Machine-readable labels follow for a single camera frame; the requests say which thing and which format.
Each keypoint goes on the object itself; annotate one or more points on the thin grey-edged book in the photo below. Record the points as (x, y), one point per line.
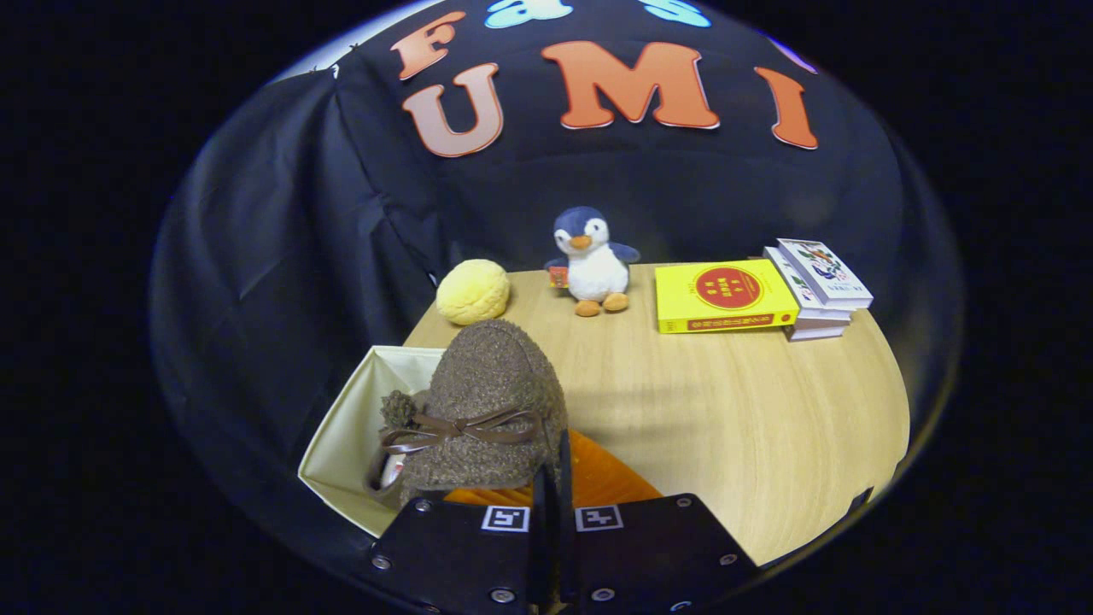
(815, 331)

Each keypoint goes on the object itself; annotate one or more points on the cream fabric storage box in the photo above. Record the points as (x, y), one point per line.
(341, 444)

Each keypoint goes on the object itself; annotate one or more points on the yellow book with red circle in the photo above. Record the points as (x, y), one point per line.
(726, 295)

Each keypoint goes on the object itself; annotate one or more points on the yellow round bun plush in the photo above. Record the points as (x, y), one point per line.
(472, 292)

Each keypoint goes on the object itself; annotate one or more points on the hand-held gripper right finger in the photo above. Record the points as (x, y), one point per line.
(567, 512)

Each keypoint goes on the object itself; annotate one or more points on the blue white penguin plush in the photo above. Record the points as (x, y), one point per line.
(596, 265)

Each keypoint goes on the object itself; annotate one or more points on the white illustrated book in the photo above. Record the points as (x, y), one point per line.
(824, 269)

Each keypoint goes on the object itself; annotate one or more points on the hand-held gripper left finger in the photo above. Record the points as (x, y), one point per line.
(461, 555)

